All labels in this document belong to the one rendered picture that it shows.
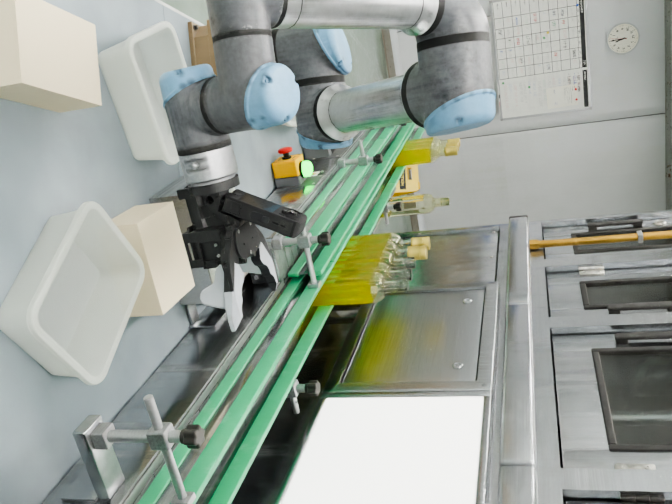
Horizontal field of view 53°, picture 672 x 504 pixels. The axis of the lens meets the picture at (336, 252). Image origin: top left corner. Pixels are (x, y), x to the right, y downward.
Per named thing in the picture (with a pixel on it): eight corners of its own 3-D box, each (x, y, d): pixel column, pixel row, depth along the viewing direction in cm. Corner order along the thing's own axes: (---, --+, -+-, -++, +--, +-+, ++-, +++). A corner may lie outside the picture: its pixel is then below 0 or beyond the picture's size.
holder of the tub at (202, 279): (188, 329, 133) (223, 327, 131) (148, 198, 123) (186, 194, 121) (222, 290, 148) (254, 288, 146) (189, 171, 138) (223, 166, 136)
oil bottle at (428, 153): (381, 168, 250) (457, 160, 241) (379, 154, 248) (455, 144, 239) (384, 164, 255) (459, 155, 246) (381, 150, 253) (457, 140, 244)
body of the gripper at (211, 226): (215, 256, 102) (194, 179, 99) (266, 250, 99) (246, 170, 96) (191, 274, 95) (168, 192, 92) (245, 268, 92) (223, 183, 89)
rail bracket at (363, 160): (336, 169, 195) (381, 164, 191) (332, 145, 193) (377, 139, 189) (340, 166, 199) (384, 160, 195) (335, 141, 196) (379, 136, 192)
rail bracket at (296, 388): (255, 418, 130) (321, 418, 126) (247, 389, 128) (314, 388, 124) (262, 406, 134) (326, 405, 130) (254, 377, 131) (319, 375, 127)
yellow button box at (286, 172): (274, 188, 182) (300, 185, 180) (268, 161, 179) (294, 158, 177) (283, 180, 188) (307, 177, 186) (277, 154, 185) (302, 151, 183)
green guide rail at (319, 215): (280, 247, 147) (315, 244, 144) (279, 243, 146) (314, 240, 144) (403, 93, 301) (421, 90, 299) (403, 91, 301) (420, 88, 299)
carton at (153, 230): (124, 317, 113) (163, 315, 111) (96, 227, 108) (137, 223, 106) (158, 288, 124) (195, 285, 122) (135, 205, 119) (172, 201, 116)
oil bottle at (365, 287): (295, 308, 153) (386, 303, 147) (289, 286, 151) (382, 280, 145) (302, 297, 158) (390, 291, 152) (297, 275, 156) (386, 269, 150)
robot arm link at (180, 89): (187, 66, 84) (141, 77, 88) (210, 152, 87) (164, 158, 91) (228, 58, 90) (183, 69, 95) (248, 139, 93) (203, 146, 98)
